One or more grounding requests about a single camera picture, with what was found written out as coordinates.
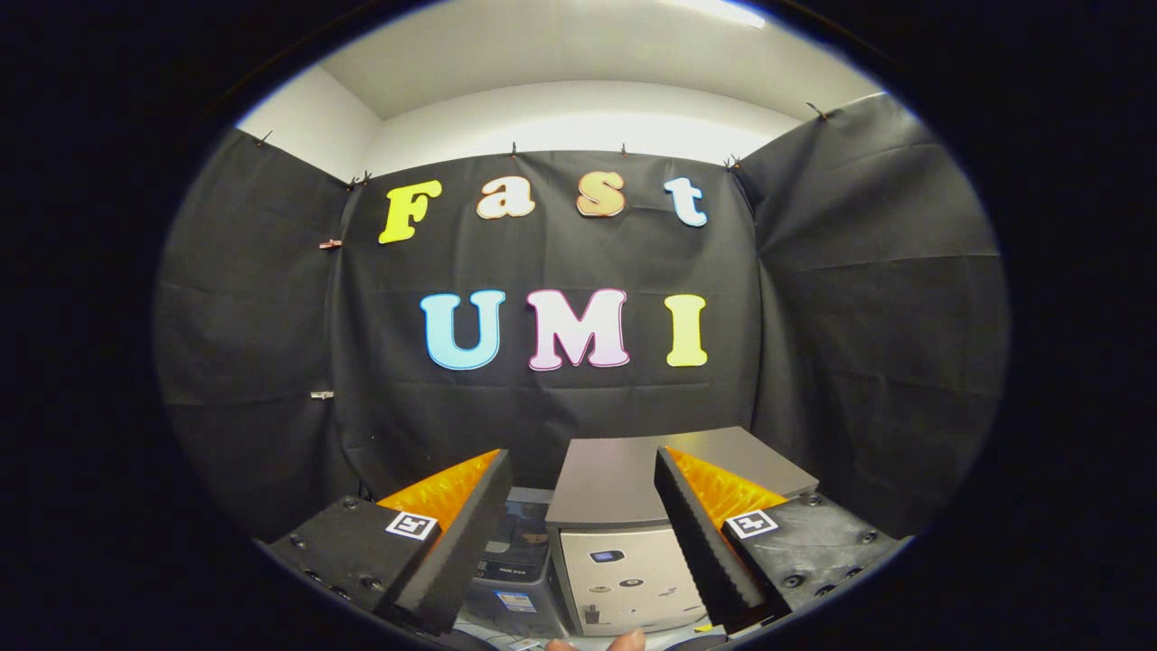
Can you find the black backdrop cloth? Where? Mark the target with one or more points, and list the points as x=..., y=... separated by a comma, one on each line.
x=560, y=407

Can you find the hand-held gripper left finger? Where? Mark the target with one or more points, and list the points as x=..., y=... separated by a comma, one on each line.
x=470, y=542

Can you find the dark grey washing machine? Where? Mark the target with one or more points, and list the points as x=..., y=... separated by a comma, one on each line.
x=520, y=551

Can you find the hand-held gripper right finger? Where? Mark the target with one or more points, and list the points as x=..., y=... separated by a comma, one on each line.
x=700, y=542

